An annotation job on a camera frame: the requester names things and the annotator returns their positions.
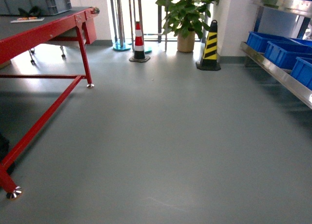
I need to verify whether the stainless steel shelf rack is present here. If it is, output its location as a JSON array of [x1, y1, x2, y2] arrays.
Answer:
[[240, 0, 312, 108]]

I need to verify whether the red white traffic cone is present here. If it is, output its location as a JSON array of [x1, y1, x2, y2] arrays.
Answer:
[[129, 21, 150, 63]]

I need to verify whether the yellow black traffic cone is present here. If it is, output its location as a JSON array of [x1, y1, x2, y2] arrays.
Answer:
[[195, 19, 221, 71]]

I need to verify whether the potted green plant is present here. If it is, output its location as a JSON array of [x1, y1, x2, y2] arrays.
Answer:
[[156, 0, 219, 53]]

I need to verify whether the grey plastic crate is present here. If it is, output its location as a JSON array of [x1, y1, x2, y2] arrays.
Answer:
[[0, 0, 72, 16]]

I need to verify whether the red conveyor table frame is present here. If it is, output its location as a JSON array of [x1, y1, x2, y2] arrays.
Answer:
[[0, 7, 98, 200]]

